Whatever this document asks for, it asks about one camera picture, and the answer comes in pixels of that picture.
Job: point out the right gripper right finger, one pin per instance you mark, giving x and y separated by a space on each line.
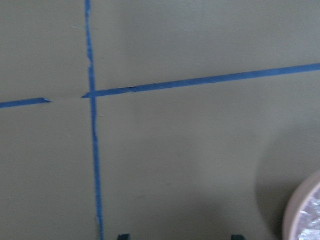
236 237

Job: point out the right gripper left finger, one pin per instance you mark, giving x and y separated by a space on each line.
123 237

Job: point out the pink bowl of ice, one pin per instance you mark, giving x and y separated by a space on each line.
302 214

